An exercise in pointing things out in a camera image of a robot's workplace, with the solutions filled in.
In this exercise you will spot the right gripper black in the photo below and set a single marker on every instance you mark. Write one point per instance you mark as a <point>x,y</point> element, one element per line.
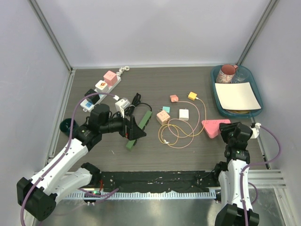
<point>225,128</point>

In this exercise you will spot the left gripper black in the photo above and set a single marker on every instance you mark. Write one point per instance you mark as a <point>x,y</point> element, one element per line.
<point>130,130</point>

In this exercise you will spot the green power strip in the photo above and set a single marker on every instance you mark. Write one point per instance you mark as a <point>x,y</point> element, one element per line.
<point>142,124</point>

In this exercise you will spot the pink power strip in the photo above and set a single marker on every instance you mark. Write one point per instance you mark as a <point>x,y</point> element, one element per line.
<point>212,126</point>

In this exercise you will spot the light pink cube adapter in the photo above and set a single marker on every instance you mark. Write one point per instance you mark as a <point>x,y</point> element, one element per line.
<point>163,117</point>

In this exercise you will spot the teal plug adapter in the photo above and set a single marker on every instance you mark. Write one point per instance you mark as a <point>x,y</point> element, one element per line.
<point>166,109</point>

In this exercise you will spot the white USB charger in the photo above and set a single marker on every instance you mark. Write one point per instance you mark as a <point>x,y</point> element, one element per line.
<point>184,114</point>

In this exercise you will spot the peach USB charger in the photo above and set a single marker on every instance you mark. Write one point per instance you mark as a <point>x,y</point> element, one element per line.
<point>174,98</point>

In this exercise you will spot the yellow USB charger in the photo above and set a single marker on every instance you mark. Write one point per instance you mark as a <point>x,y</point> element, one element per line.
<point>192,96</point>

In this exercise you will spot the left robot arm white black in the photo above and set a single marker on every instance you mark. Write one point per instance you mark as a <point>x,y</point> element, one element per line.
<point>40,194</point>

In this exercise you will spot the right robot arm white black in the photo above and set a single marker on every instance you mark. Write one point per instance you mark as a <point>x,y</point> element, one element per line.
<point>232,176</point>

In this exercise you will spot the white paper sheet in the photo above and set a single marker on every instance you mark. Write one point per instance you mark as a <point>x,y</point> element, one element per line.
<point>237,96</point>

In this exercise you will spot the teal plastic tray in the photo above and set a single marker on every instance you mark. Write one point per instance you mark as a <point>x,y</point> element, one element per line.
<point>236,114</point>

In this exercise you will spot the clear plastic cup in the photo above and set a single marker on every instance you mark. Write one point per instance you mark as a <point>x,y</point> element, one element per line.
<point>241,75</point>

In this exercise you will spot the pink patterned mug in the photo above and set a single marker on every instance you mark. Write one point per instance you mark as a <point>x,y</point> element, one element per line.
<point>226,74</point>

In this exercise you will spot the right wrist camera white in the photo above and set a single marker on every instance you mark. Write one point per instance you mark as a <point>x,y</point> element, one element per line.
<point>255,127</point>

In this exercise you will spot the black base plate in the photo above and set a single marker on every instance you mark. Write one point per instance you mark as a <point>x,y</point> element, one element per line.
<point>155,181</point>

